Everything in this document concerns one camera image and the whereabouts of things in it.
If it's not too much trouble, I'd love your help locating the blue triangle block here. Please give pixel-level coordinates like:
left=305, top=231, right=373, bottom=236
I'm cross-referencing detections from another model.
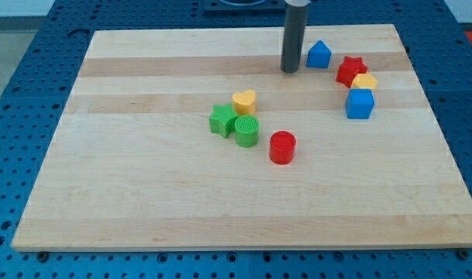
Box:
left=306, top=40, right=332, bottom=68

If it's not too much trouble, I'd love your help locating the yellow hexagon block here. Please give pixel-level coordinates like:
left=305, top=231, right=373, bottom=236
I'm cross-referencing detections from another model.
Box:
left=351, top=73, right=378, bottom=90

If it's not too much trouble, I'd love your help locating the blue cube block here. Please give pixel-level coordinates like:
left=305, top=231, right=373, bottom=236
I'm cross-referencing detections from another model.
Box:
left=345, top=88, right=375, bottom=119

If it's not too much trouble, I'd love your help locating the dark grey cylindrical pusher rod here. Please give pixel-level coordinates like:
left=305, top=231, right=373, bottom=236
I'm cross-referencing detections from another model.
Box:
left=281, top=0, right=311, bottom=74

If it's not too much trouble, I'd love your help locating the green cylinder block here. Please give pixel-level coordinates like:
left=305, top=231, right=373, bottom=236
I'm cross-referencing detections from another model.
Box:
left=234, top=115, right=260, bottom=148

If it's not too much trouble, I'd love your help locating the yellow heart block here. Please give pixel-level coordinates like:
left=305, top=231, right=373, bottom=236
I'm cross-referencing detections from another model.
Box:
left=232, top=89, right=257, bottom=115

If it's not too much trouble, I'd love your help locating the light wooden board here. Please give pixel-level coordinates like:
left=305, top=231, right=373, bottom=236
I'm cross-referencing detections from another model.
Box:
left=12, top=24, right=472, bottom=252

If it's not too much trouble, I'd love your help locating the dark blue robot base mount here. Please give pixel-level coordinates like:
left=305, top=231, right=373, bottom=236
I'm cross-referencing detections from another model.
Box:
left=201, top=0, right=286, bottom=14

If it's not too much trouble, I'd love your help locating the red cylinder block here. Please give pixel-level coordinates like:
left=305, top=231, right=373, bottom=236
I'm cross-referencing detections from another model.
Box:
left=269, top=130, right=296, bottom=165

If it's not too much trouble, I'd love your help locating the red star block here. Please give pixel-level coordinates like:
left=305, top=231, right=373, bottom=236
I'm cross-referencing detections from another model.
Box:
left=336, top=56, right=368, bottom=88

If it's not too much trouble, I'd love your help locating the green star block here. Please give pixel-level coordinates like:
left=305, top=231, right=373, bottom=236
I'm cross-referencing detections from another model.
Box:
left=208, top=103, right=239, bottom=138

